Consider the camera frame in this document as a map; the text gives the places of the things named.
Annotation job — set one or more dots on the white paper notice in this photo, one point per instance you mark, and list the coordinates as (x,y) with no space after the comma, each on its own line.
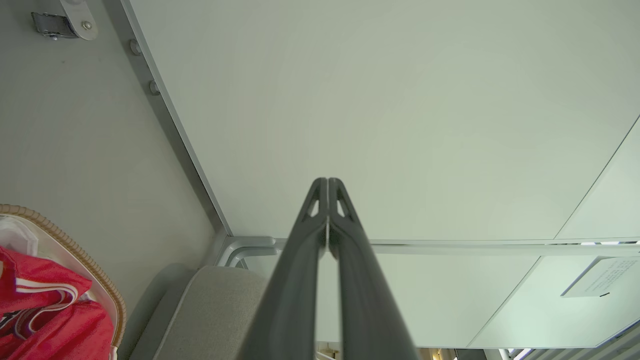
(602,275)

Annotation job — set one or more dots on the white basket with wicker rim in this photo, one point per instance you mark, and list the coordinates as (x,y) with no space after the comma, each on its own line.
(100,280)

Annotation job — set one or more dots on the grey round partition foot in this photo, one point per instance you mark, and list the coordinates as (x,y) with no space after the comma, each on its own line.
(154,88)
(135,47)

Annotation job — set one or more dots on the grey metal frame leg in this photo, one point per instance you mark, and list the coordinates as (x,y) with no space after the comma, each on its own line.
(200,180)

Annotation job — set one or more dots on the white garment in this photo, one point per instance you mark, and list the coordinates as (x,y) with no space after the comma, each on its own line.
(17,237)

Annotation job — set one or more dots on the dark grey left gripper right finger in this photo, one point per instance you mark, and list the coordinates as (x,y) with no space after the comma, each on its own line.
(370,310)

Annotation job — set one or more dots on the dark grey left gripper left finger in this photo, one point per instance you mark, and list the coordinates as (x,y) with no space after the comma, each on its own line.
(292,300)

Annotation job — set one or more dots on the red jersey with white trim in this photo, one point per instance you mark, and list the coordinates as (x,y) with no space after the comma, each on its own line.
(55,325)

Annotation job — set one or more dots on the metal caster bracket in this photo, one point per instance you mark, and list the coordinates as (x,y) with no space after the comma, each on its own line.
(70,20)

